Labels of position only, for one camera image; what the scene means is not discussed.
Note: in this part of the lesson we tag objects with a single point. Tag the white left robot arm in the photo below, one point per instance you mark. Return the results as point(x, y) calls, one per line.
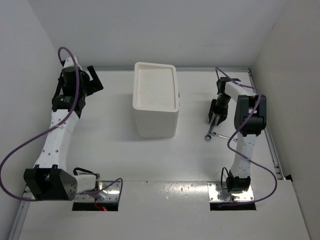
point(49, 180)

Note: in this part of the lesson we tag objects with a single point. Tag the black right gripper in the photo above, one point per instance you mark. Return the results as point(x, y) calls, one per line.
point(214, 110)

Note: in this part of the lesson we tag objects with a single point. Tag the long silver ratchet wrench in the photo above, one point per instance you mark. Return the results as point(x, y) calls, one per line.
point(209, 135)

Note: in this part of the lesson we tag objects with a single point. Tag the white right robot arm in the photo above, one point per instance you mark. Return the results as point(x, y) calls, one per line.
point(250, 119)

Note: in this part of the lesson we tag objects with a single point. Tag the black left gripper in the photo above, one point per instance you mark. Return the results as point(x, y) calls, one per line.
point(93, 85)

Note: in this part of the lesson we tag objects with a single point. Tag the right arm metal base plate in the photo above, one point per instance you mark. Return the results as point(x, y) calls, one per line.
point(217, 194)

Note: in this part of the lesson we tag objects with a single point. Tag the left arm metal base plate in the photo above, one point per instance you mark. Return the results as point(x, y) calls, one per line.
point(109, 195)

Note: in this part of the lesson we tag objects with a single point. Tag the short silver ratchet wrench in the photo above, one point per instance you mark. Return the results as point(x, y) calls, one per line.
point(214, 134)

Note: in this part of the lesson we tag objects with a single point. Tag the white drawer cabinet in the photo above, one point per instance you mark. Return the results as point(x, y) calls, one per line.
point(155, 100)

